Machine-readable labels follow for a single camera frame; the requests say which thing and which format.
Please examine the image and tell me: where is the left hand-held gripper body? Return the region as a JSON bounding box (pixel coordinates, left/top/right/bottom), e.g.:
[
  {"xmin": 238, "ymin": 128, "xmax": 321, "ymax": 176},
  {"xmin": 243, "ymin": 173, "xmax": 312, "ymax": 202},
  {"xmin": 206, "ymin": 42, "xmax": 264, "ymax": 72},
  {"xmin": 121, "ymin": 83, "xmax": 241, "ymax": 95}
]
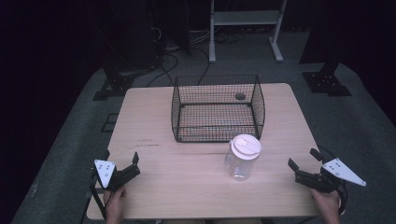
[{"xmin": 93, "ymin": 159, "xmax": 141, "ymax": 192}]

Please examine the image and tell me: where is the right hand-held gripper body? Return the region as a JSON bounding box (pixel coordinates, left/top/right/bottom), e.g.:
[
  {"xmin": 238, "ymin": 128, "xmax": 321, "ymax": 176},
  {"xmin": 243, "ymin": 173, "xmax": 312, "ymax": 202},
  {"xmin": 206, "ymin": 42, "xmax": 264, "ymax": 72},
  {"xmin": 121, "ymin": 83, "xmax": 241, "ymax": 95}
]
[{"xmin": 294, "ymin": 157, "xmax": 367, "ymax": 194}]

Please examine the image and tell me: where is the person's right hand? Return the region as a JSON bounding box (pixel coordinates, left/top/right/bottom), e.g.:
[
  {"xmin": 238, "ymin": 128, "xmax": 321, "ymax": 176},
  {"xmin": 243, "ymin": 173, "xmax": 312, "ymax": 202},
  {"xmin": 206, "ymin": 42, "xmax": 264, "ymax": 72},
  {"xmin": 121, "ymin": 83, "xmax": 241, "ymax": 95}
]
[{"xmin": 310, "ymin": 189, "xmax": 342, "ymax": 224}]

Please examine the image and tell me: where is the person's left hand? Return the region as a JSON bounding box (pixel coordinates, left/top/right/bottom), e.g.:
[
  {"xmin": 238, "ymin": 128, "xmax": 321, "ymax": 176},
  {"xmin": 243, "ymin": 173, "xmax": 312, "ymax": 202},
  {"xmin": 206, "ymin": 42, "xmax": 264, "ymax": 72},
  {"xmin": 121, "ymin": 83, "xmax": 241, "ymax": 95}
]
[{"xmin": 103, "ymin": 185, "xmax": 127, "ymax": 224}]

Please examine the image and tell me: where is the clear jar with white lid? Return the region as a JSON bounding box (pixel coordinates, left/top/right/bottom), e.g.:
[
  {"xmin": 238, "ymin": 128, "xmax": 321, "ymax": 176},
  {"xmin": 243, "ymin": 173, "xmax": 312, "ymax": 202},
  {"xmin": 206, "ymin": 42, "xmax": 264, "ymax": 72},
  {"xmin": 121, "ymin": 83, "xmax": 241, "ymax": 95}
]
[{"xmin": 223, "ymin": 133, "xmax": 262, "ymax": 182}]

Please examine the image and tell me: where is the black metal stand base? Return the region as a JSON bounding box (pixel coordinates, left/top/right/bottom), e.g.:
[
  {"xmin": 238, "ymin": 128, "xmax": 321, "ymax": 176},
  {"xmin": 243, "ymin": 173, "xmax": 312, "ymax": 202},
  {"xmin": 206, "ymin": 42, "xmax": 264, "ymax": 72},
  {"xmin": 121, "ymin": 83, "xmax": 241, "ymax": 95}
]
[
  {"xmin": 301, "ymin": 60, "xmax": 353, "ymax": 98},
  {"xmin": 92, "ymin": 69, "xmax": 135, "ymax": 102}
]

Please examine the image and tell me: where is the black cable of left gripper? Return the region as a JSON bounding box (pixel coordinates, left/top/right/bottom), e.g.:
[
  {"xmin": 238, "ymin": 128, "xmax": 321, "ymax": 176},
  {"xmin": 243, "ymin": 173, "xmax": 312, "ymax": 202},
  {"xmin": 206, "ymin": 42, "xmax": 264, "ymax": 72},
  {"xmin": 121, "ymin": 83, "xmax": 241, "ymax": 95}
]
[{"xmin": 89, "ymin": 167, "xmax": 108, "ymax": 220}]

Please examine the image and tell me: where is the black wire mesh basket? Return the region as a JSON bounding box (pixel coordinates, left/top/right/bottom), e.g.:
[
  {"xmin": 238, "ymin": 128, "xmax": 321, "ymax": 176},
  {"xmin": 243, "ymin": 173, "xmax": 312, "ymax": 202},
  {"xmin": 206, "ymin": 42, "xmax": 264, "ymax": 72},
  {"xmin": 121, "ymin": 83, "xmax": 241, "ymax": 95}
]
[{"xmin": 170, "ymin": 74, "xmax": 266, "ymax": 144}]

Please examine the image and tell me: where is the black floor cable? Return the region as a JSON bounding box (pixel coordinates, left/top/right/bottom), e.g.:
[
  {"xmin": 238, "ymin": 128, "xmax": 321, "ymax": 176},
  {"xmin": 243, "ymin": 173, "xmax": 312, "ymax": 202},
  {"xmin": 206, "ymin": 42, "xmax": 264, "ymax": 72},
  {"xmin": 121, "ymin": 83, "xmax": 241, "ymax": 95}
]
[
  {"xmin": 189, "ymin": 46, "xmax": 211, "ymax": 87},
  {"xmin": 146, "ymin": 51, "xmax": 180, "ymax": 89}
]

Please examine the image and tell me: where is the bundle of dark floor cables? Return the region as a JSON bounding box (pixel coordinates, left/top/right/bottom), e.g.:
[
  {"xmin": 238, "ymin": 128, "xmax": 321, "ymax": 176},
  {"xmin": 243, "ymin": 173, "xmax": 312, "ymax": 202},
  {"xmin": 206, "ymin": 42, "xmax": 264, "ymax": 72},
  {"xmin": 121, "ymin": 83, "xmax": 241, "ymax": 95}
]
[{"xmin": 214, "ymin": 30, "xmax": 248, "ymax": 45}]

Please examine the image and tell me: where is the white metal stand frame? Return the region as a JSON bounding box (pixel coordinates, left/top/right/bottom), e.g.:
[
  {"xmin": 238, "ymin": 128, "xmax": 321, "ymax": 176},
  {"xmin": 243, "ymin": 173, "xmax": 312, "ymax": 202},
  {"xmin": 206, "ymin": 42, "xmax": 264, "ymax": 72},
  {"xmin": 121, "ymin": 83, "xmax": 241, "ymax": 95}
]
[{"xmin": 208, "ymin": 0, "xmax": 288, "ymax": 64}]

